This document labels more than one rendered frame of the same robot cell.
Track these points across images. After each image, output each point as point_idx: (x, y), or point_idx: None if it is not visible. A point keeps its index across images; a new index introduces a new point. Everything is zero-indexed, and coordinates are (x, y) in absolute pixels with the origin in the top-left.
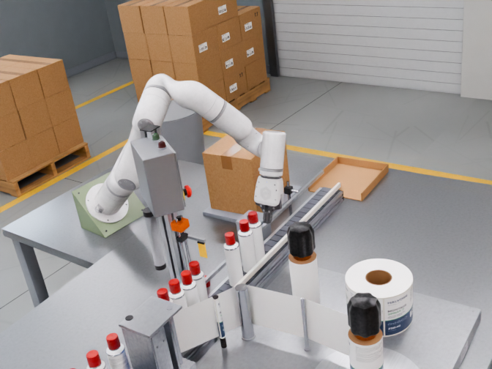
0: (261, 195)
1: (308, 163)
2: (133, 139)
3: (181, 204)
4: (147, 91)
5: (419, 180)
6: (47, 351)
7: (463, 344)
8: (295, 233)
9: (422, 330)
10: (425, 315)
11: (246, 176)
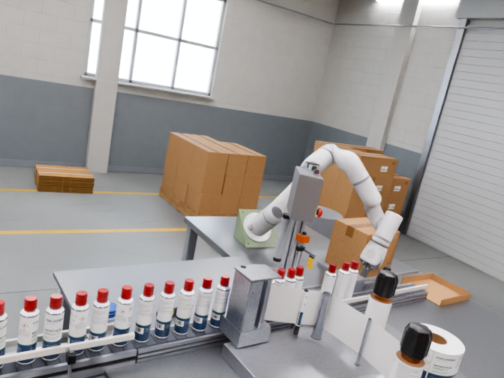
0: (366, 254)
1: (407, 269)
2: None
3: (310, 217)
4: (319, 149)
5: (493, 314)
6: (176, 284)
7: None
8: (383, 275)
9: None
10: None
11: (360, 246)
